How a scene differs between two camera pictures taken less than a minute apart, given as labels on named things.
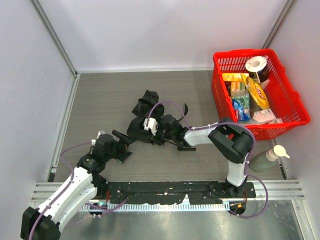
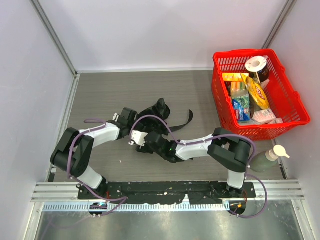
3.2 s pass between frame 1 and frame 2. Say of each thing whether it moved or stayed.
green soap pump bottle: stayed
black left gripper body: moved
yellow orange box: stayed
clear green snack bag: stayed
